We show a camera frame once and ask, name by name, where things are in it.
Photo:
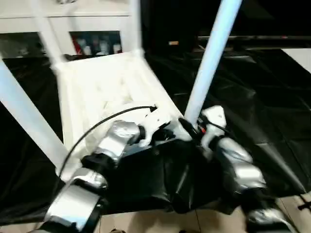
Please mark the white glass door cabinet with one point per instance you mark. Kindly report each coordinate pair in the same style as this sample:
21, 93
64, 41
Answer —
73, 22

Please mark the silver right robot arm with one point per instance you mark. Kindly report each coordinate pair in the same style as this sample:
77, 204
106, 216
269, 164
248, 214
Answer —
238, 165

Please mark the small yellow label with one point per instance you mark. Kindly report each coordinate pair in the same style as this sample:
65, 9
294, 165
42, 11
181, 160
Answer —
173, 43

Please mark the white plastic table leg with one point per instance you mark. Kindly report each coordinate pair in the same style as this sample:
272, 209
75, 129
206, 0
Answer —
135, 26
46, 34
29, 114
211, 58

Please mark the black left robot foot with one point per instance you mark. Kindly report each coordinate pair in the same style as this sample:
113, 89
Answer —
116, 231

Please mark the white plastic table top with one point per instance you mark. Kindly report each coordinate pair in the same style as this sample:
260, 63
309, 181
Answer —
107, 82

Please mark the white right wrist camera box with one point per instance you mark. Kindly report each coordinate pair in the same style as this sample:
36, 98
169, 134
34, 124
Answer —
214, 116

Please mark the black table mat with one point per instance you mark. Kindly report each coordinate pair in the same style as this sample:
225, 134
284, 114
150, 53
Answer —
262, 107

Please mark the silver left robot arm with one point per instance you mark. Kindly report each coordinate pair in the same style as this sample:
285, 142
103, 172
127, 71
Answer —
116, 141

